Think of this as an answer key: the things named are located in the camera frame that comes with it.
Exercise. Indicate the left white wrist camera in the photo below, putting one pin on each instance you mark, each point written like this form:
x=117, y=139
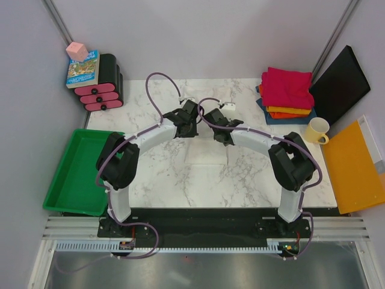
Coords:
x=182, y=101

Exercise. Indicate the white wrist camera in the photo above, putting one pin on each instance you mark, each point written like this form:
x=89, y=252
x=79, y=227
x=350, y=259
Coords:
x=182, y=101
x=227, y=106

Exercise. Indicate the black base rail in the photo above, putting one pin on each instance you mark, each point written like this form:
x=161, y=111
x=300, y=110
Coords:
x=204, y=228

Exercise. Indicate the yellow mug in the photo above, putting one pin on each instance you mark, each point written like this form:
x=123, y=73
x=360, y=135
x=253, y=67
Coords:
x=316, y=131

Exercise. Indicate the blue paperback book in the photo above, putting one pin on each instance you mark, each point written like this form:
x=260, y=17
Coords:
x=86, y=73

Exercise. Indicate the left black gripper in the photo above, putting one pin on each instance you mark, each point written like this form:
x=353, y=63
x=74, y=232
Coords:
x=192, y=133

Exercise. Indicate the green plastic tray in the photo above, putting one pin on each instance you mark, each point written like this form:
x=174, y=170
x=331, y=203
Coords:
x=73, y=188

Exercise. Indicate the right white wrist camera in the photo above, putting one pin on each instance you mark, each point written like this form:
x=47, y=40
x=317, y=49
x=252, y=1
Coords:
x=227, y=106

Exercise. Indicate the blue folded t shirt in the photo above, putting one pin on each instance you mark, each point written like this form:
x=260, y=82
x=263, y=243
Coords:
x=288, y=122

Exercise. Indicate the white t shirt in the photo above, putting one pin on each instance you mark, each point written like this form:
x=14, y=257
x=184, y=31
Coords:
x=204, y=150

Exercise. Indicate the orange folder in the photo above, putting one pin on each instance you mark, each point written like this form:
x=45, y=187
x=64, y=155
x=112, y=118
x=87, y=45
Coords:
x=355, y=167

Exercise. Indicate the white cable duct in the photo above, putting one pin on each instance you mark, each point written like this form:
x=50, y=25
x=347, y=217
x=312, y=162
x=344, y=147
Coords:
x=126, y=246

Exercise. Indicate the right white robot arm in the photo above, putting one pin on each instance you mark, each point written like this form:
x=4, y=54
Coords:
x=292, y=163

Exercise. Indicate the pink cube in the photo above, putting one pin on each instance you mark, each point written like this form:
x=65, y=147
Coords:
x=77, y=51

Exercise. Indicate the orange folded t shirt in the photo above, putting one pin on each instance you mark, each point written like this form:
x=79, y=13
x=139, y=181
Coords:
x=276, y=116

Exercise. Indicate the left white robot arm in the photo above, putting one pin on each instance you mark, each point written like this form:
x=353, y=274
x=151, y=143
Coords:
x=118, y=161

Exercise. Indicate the yellow folded t shirt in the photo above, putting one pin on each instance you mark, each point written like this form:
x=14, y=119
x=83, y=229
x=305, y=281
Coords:
x=288, y=110

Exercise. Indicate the black tablet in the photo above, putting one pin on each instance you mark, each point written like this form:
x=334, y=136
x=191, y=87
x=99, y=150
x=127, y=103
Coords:
x=340, y=87

